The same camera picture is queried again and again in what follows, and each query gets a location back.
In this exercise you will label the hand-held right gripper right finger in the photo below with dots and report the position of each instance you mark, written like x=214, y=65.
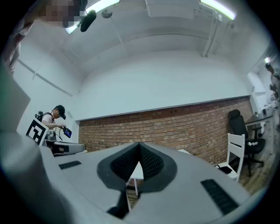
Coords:
x=186, y=192

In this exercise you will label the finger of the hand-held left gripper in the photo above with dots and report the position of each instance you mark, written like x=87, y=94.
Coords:
x=75, y=148

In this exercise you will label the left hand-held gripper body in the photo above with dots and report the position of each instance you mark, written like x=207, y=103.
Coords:
x=36, y=132

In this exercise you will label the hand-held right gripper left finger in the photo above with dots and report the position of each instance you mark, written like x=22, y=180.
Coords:
x=87, y=175

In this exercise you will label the hand-held device with blue screen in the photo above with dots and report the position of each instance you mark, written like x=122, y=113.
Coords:
x=67, y=132

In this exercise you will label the black flat pad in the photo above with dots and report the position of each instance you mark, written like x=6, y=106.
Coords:
x=225, y=170

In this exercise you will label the white wooden chair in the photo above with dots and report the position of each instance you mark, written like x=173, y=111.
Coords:
x=236, y=151

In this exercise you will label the black office chair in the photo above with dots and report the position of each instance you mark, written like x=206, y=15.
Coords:
x=238, y=124

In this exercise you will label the person's torso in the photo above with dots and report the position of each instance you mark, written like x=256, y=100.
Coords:
x=18, y=37

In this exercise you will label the dark desk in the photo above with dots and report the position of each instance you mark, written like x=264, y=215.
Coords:
x=259, y=119

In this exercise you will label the ceiling tube light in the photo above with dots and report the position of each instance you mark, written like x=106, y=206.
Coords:
x=218, y=8
x=71, y=29
x=102, y=5

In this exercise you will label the person's head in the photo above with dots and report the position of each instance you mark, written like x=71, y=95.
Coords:
x=59, y=13

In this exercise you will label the white air conditioner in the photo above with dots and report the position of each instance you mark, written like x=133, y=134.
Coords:
x=256, y=83

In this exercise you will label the round ceiling sensor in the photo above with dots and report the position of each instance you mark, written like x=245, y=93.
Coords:
x=106, y=14

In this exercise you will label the white ceiling conduit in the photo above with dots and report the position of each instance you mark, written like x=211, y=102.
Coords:
x=211, y=37

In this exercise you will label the black head-worn camera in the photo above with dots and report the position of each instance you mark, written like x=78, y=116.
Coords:
x=87, y=20

